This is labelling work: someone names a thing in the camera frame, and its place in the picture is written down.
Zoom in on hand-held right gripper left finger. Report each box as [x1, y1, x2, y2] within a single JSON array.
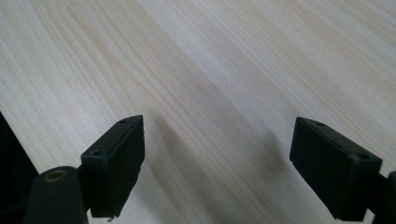
[[79, 114, 146, 219]]

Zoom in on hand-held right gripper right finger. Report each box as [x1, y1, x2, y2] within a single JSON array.
[[289, 117, 383, 222]]

